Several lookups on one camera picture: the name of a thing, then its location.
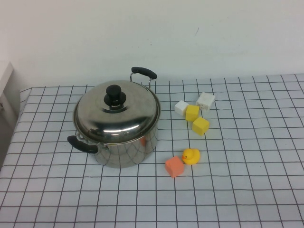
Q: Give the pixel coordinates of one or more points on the steel lid with black knob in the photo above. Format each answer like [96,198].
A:
[95,118]

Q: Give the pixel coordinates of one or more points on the small white foam cube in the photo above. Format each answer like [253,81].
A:
[180,108]

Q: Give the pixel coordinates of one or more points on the yellow foam cube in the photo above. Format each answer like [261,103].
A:
[200,126]
[192,113]

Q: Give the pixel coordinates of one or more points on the white block with dark marks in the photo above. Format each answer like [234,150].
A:
[205,101]

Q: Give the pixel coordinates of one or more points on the orange foam block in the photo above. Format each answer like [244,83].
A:
[174,166]

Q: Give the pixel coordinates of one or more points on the yellow rubber duck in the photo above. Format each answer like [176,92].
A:
[191,158]

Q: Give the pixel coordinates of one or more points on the white black grid tablecloth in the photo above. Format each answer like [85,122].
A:
[47,190]

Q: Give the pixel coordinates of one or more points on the white furniture panel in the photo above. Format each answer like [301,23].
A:
[7,80]

